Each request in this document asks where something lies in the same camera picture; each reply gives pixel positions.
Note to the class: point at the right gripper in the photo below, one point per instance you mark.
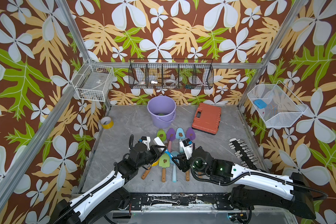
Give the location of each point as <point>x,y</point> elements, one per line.
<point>182,162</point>

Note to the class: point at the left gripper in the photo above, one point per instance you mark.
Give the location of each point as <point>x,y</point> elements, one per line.
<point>156,152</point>

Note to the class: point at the yellow square trowel wooden handle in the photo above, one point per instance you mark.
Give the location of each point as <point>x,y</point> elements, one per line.
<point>143,177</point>

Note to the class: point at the white brush blue handle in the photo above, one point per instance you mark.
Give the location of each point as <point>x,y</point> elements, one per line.
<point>161,146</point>

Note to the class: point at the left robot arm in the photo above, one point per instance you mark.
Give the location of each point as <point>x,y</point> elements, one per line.
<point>108,194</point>

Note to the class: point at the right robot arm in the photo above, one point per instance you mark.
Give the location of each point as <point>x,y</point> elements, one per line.
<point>253,187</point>

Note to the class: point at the light blue round trowel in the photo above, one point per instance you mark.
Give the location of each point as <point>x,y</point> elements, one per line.
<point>174,174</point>

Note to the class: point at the purple plastic bucket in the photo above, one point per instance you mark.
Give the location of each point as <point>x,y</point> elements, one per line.
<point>162,104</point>

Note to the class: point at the red plastic tool case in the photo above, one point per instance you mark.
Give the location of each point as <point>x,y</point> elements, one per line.
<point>207,118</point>

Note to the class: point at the yellow tape roll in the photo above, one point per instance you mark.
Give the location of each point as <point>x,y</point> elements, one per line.
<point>107,122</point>

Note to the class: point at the black socket bit rack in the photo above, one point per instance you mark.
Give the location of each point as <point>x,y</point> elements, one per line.
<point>244,153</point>

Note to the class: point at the blue object in basket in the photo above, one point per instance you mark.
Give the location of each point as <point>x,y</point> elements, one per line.
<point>260,104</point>

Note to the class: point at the green pointed trowel wooden handle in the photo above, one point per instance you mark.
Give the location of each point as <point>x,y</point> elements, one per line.
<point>187,176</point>

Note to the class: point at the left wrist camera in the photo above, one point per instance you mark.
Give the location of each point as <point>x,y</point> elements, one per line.
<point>145,140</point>

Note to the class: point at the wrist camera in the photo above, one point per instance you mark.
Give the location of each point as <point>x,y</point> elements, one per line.
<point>187,147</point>
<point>145,140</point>

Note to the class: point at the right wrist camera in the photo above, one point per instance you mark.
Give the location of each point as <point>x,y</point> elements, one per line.
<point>187,147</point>

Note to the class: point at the green square trowel wooden handle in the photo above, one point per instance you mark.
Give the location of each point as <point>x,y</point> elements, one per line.
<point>164,162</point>

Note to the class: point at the purple trowel pink handle right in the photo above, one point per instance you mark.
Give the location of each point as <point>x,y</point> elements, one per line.
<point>190,134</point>

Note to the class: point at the purple trowel pink handle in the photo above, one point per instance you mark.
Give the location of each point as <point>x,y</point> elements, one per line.
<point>190,134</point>
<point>170,137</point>

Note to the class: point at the green trowel yellow handle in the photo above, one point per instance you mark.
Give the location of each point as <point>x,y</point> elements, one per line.
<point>161,135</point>

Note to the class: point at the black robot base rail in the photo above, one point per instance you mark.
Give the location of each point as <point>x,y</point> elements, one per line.
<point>215,201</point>

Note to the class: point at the white wire basket right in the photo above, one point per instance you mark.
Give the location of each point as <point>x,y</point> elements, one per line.
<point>283,109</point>

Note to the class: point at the white wire basket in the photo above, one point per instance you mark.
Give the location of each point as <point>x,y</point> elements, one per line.
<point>93,81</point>
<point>283,109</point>

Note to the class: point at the white wire basket left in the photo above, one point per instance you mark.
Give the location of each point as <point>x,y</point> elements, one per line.
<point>93,81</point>

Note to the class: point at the black wire basket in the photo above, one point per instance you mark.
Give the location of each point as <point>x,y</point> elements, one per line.
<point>161,73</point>

